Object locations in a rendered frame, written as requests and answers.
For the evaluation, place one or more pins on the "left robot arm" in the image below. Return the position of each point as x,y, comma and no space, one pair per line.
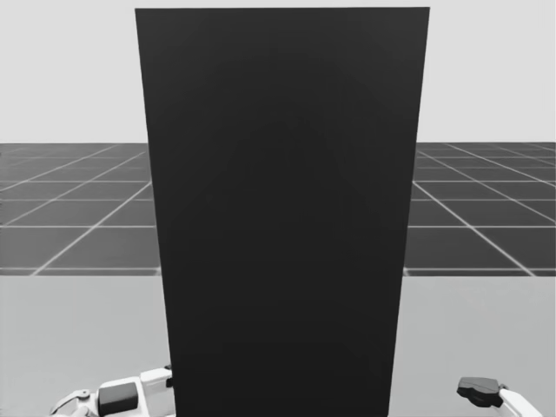
74,401

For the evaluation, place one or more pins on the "black screen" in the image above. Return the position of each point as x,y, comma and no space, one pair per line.
282,208

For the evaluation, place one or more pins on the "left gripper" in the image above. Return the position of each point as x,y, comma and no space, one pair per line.
117,397

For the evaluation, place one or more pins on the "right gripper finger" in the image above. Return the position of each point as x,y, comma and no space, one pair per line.
482,391

